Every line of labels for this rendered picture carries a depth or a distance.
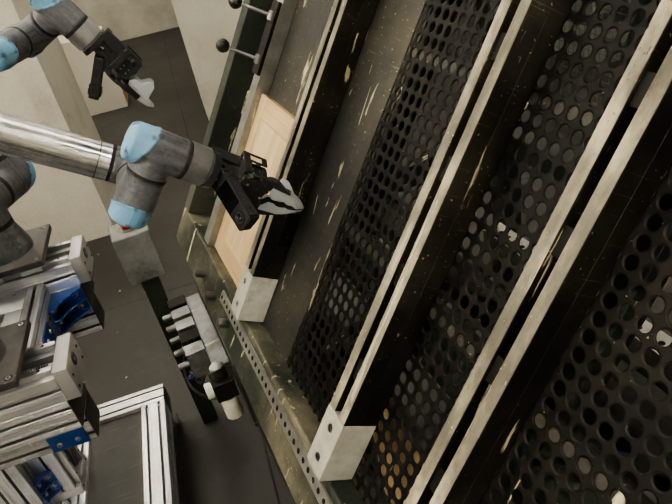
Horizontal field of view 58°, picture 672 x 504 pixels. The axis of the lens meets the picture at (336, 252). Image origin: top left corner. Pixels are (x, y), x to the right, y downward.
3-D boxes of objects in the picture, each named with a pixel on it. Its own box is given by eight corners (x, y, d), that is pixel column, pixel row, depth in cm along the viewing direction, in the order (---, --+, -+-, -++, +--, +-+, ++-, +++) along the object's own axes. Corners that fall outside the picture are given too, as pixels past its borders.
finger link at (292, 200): (307, 183, 126) (269, 167, 121) (311, 203, 122) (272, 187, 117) (299, 193, 128) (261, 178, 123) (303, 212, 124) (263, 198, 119)
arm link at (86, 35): (65, 42, 145) (68, 34, 152) (81, 56, 147) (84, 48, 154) (87, 20, 144) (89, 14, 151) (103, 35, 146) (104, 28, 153)
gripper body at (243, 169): (270, 159, 122) (215, 137, 115) (274, 188, 116) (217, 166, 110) (252, 185, 126) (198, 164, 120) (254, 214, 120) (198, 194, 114)
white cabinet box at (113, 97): (73, 107, 644) (44, 39, 604) (128, 93, 652) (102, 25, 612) (70, 121, 607) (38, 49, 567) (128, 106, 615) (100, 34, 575)
